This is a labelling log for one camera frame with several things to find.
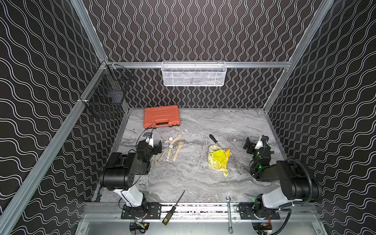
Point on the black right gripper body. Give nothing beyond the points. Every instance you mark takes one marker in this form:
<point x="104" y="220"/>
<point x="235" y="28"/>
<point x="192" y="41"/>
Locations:
<point x="251" y="148"/>

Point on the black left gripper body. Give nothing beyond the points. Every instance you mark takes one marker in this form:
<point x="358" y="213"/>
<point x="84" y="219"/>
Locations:
<point x="155" y="148"/>

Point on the orange strap watch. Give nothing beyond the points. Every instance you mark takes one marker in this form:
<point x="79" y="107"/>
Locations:
<point x="178" y="150"/>

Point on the yellow green white towel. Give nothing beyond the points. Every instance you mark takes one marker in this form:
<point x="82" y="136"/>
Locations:
<point x="218" y="159"/>

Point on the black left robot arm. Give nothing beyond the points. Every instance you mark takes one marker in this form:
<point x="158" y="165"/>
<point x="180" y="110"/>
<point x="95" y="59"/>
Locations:
<point x="123" y="171"/>

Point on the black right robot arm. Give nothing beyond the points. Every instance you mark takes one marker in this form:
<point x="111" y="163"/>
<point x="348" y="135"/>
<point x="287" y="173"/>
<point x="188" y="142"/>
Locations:
<point x="296" y="183"/>

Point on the red plastic tool case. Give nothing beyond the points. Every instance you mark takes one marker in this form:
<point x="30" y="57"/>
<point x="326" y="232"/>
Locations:
<point x="163" y="116"/>

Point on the black yellow screwdriver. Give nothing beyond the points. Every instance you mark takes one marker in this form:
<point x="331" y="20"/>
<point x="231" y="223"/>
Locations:
<point x="170" y="213"/>

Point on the silver combination wrench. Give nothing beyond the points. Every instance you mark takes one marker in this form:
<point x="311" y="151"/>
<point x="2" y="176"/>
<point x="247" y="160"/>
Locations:
<point x="230" y="228"/>

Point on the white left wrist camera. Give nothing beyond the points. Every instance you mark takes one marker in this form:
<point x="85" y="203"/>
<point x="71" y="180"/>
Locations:
<point x="149" y="139"/>

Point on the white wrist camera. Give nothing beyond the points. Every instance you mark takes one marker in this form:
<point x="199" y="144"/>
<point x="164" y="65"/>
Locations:
<point x="262" y="142"/>
<point x="149" y="139"/>

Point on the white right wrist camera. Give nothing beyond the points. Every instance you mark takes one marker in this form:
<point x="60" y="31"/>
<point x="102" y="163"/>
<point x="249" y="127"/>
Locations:
<point x="262" y="142"/>

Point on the black wire basket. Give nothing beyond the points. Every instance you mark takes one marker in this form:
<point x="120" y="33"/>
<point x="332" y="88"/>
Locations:
<point x="107" y="100"/>

